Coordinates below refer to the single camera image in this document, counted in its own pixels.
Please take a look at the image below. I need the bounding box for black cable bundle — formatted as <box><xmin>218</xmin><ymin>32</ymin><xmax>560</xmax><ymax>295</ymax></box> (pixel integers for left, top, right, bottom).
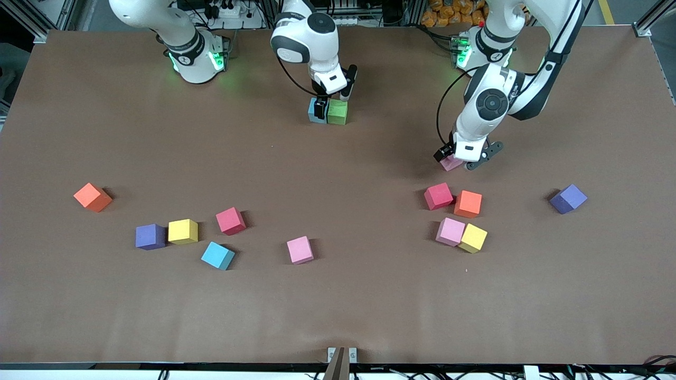
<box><xmin>549</xmin><ymin>355</ymin><xmax>676</xmax><ymax>380</ymax></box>

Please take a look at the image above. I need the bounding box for white power strip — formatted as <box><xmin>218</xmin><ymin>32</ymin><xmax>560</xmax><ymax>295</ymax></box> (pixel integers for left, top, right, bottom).
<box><xmin>214</xmin><ymin>2</ymin><xmax>245</xmax><ymax>19</ymax></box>

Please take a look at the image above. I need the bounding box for small green-lit controller box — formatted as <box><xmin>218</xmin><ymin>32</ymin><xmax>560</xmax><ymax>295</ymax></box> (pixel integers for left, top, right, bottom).
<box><xmin>449</xmin><ymin>34</ymin><xmax>472</xmax><ymax>68</ymax></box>

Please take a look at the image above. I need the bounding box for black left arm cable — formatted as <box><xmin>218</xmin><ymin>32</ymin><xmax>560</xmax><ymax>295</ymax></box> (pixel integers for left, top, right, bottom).
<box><xmin>436</xmin><ymin>66</ymin><xmax>476</xmax><ymax>148</ymax></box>

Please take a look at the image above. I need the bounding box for light blue foam cube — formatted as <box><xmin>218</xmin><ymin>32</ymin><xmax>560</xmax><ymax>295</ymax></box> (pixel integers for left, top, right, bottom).
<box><xmin>201</xmin><ymin>241</ymin><xmax>236</xmax><ymax>271</ymax></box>
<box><xmin>308</xmin><ymin>97</ymin><xmax>329</xmax><ymax>124</ymax></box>

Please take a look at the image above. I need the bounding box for background equipment rack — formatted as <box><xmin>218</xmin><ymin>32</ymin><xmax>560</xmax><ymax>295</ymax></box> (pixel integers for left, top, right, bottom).
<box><xmin>264</xmin><ymin>0</ymin><xmax>423</xmax><ymax>29</ymax></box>

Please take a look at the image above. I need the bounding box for orange foam cube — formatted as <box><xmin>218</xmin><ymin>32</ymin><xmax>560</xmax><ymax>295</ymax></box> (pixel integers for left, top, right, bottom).
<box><xmin>454</xmin><ymin>190</ymin><xmax>483</xmax><ymax>219</ymax></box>
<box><xmin>73</xmin><ymin>183</ymin><xmax>113</xmax><ymax>213</ymax></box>

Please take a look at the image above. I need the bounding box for aluminium frame profile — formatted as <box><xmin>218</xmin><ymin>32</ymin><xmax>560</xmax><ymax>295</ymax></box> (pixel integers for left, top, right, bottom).
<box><xmin>634</xmin><ymin>0</ymin><xmax>676</xmax><ymax>37</ymax></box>
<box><xmin>0</xmin><ymin>0</ymin><xmax>80</xmax><ymax>44</ymax></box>

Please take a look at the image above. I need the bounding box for bag of orange items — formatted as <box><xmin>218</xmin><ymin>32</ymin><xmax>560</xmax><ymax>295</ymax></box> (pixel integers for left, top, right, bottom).
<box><xmin>421</xmin><ymin>0</ymin><xmax>489</xmax><ymax>28</ymax></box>

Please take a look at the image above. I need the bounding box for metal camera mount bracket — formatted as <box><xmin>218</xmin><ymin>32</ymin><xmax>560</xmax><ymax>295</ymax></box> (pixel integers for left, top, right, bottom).
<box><xmin>326</xmin><ymin>346</ymin><xmax>358</xmax><ymax>380</ymax></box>

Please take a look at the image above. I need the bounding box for crimson foam cube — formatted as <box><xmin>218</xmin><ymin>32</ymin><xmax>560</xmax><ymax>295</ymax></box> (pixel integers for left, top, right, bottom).
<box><xmin>215</xmin><ymin>207</ymin><xmax>247</xmax><ymax>236</ymax></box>
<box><xmin>424</xmin><ymin>183</ymin><xmax>454</xmax><ymax>211</ymax></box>

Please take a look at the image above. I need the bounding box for green foam cube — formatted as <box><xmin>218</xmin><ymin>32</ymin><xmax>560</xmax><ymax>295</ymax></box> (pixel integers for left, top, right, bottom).
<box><xmin>326</xmin><ymin>99</ymin><xmax>349</xmax><ymax>126</ymax></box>

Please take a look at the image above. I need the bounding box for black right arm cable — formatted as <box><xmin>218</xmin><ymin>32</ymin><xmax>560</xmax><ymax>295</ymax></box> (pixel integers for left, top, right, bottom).
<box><xmin>277</xmin><ymin>53</ymin><xmax>317</xmax><ymax>97</ymax></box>

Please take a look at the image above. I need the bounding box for purple foam cube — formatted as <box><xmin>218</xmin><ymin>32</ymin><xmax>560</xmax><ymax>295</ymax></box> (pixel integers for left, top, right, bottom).
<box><xmin>549</xmin><ymin>184</ymin><xmax>588</xmax><ymax>215</ymax></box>
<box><xmin>135</xmin><ymin>224</ymin><xmax>167</xmax><ymax>251</ymax></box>

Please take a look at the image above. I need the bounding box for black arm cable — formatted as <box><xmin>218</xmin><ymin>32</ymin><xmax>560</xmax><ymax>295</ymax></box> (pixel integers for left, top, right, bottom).
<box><xmin>436</xmin><ymin>66</ymin><xmax>476</xmax><ymax>148</ymax></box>
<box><xmin>277</xmin><ymin>53</ymin><xmax>317</xmax><ymax>97</ymax></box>

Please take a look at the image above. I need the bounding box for yellow foam cube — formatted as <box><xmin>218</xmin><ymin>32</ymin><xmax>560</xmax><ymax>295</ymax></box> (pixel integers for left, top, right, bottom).
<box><xmin>458</xmin><ymin>223</ymin><xmax>488</xmax><ymax>254</ymax></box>
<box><xmin>168</xmin><ymin>219</ymin><xmax>199</xmax><ymax>245</ymax></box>

